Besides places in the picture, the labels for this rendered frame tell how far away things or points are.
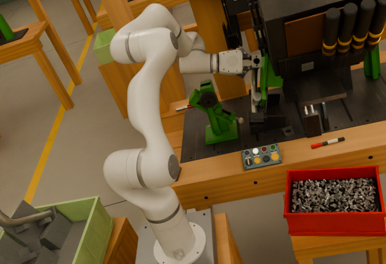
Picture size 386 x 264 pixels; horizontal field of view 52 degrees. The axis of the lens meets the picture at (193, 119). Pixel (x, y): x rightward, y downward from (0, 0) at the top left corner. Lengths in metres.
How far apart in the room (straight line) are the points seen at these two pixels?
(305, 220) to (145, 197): 0.55
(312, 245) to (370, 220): 0.21
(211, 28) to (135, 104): 0.83
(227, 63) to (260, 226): 1.24
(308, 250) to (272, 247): 1.02
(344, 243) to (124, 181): 0.76
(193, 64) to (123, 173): 0.66
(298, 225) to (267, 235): 1.10
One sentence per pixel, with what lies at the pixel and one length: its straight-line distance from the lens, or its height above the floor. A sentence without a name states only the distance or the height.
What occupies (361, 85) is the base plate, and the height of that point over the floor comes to 0.90.
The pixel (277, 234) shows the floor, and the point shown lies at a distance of 2.54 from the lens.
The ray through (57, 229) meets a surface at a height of 0.90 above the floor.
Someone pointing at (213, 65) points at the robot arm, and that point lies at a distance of 1.67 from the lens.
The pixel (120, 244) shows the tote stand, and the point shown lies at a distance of 1.80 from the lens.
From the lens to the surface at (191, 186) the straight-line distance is 1.68.
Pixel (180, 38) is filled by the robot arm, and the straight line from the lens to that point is 1.49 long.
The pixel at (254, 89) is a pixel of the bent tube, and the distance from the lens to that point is 1.80.
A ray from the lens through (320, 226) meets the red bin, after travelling 1.46.
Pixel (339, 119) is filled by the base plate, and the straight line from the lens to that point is 1.78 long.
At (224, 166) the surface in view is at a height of 0.90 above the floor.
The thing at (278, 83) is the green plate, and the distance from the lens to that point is 1.67.
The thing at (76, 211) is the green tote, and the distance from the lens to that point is 1.83.
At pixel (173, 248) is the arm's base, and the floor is 0.98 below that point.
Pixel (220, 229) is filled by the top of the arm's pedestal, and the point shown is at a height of 0.85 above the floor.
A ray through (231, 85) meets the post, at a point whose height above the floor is 0.95.
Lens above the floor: 2.00
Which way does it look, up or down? 33 degrees down
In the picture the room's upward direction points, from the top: 21 degrees counter-clockwise
